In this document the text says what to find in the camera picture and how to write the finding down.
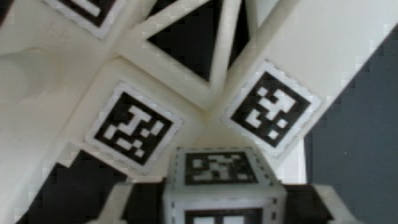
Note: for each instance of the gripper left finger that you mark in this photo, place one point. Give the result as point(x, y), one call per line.
point(110, 214)

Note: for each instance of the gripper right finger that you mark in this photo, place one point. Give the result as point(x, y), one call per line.
point(336, 207)

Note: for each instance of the white chair back part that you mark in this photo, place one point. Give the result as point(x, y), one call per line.
point(142, 75)

